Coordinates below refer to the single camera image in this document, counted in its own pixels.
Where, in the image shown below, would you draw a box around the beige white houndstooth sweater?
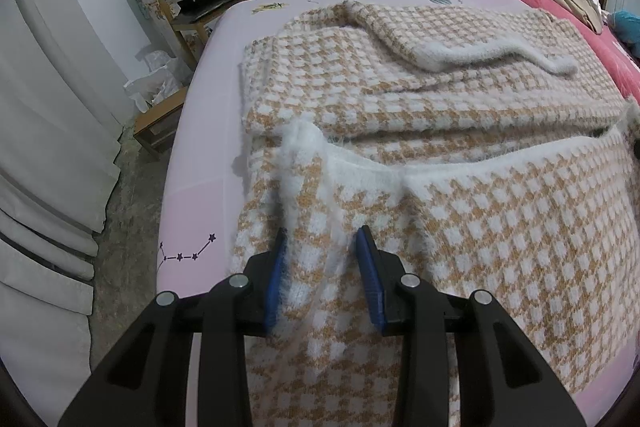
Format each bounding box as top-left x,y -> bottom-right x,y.
230,0 -> 640,427

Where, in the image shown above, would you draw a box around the small wooden stool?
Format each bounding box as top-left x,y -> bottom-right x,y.
132,86 -> 188,158

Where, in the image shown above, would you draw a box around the pink floral blanket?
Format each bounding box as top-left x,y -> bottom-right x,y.
452,0 -> 640,100

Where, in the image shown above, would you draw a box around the white curtain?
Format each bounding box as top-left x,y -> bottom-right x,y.
0,0 -> 126,408

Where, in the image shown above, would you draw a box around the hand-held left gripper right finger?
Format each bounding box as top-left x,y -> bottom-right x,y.
355,225 -> 586,427

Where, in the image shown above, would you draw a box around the white plastic bags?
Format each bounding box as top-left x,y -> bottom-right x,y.
124,49 -> 193,112

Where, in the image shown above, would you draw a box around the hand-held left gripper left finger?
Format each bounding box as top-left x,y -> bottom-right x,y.
57,227 -> 288,427

